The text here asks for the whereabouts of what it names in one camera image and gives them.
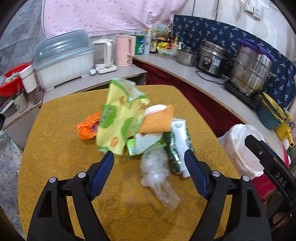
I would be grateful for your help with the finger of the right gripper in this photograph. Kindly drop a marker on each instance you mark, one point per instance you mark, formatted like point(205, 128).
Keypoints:
point(274, 168)

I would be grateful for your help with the navy patterned cloth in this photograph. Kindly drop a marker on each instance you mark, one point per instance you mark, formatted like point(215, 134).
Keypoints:
point(193, 31)

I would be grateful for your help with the steel stacked steamer pot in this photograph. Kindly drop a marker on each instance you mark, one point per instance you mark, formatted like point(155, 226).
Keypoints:
point(251, 71)

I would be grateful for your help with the black induction cooker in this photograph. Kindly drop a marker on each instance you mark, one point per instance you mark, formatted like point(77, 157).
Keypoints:
point(251, 102)

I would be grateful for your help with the red counter skirt cloth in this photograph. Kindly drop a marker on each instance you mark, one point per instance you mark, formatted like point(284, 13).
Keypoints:
point(214, 122)

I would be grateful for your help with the red plastic basin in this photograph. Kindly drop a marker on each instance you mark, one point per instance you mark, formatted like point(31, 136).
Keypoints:
point(11, 88)

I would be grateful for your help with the yellow green snack bag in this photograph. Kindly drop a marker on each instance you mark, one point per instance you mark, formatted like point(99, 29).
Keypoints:
point(121, 116)

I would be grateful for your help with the clear plastic wrap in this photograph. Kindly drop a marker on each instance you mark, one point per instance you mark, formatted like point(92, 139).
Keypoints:
point(154, 173)

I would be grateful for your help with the white lined trash bin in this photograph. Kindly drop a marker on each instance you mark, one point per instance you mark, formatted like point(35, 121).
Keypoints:
point(244, 161)

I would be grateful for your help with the small orange wrapper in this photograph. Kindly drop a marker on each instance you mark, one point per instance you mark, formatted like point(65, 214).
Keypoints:
point(88, 128)

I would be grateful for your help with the white glass electric kettle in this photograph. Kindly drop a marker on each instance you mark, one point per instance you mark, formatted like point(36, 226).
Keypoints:
point(104, 51)

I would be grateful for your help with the dark sauce bottle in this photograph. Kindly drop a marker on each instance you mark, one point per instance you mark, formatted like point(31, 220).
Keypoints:
point(154, 41)

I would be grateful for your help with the green white packet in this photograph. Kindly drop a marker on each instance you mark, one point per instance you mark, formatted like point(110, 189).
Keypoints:
point(175, 142)

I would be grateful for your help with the pink white cup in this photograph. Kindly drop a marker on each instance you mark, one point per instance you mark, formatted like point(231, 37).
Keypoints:
point(154, 109)

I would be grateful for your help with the silver rice cooker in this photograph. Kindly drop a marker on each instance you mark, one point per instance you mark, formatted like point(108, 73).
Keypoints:
point(212, 59)

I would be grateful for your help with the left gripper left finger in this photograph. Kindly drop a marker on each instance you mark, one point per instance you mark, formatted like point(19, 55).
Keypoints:
point(51, 219)

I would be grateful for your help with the small steel pot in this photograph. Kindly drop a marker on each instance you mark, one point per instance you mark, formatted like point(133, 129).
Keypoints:
point(186, 57)

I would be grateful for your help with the green tin can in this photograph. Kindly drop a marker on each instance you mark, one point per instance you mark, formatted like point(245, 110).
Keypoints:
point(139, 44)

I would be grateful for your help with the white bottle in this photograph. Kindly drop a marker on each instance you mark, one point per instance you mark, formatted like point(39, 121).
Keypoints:
point(147, 41)

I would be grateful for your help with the pink dotted sheet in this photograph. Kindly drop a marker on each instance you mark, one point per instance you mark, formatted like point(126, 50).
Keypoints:
point(106, 17)

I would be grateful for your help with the white dish rack box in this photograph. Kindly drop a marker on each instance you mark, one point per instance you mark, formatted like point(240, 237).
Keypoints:
point(62, 58)

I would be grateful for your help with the pink electric kettle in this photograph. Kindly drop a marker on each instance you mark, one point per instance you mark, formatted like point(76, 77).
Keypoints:
point(124, 50)

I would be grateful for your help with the yellow saucepan with lid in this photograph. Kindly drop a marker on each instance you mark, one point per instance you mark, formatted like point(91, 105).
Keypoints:
point(284, 131)

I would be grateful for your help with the purple cloth on steamer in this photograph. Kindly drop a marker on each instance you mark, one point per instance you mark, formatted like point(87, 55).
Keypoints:
point(256, 47)

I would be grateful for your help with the stacked teal yellow basins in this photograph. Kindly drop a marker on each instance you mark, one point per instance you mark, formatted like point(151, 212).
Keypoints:
point(269, 112)

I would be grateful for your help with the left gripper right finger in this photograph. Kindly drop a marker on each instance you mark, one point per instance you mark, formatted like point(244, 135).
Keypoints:
point(247, 218)

